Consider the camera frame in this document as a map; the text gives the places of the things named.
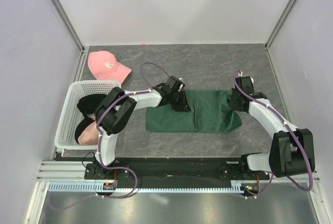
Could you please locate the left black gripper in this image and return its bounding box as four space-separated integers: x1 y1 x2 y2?
169 89 190 113

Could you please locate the dark green cloth napkin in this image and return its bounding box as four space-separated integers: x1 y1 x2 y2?
146 90 242 134

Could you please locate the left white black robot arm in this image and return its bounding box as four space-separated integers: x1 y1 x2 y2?
95 76 190 179

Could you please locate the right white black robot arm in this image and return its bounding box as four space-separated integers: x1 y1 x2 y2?
229 76 315 179

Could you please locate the pink baseball cap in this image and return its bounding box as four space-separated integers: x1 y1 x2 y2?
87 50 132 83

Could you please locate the black cloth in basket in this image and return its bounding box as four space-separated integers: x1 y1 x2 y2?
74 94 106 144

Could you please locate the peach cloth in basket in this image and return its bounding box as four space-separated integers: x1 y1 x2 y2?
78 121 99 146

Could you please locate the white perforated plastic basket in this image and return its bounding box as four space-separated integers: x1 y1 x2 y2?
54 80 121 150

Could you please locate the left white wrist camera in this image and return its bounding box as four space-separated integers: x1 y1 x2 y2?
177 78 185 92

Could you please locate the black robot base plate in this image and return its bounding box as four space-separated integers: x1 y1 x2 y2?
84 157 269 181

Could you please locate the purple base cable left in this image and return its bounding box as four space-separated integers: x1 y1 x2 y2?
48 169 138 211

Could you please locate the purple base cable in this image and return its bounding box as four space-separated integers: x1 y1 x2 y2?
48 169 138 211
234 172 274 201

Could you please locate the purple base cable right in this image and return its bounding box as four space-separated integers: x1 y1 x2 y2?
234 172 274 201

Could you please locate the light blue slotted cable duct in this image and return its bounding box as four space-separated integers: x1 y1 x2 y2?
48 181 250 194

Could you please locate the right aluminium frame post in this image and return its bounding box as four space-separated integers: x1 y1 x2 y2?
265 0 313 49

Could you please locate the aluminium frame post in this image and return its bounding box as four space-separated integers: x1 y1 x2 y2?
265 0 313 49
35 0 86 52

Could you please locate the left aluminium frame post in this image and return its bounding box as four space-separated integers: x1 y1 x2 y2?
35 0 86 52

